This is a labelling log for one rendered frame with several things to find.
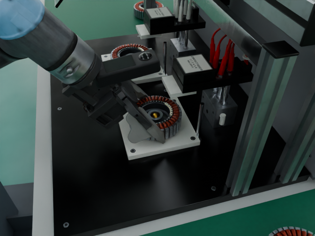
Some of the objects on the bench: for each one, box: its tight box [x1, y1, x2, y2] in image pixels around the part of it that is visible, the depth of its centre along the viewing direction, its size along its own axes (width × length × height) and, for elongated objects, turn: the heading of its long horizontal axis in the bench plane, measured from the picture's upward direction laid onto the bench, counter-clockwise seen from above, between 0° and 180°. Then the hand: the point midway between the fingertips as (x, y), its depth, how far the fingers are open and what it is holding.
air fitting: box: [219, 113, 226, 126], centre depth 63 cm, size 1×1×3 cm
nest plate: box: [119, 97, 200, 160], centre depth 64 cm, size 15×15×1 cm
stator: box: [110, 44, 150, 59], centre depth 80 cm, size 11×11×4 cm
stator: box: [129, 96, 182, 141], centre depth 63 cm, size 11×11×4 cm
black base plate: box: [50, 30, 311, 236], centre depth 74 cm, size 47×64×2 cm
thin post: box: [196, 102, 204, 142], centre depth 59 cm, size 2×2×10 cm
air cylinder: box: [201, 87, 238, 128], centre depth 66 cm, size 5×8×6 cm
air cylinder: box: [170, 38, 196, 60], centre depth 83 cm, size 5×8×6 cm
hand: (157, 118), depth 63 cm, fingers closed on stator, 13 cm apart
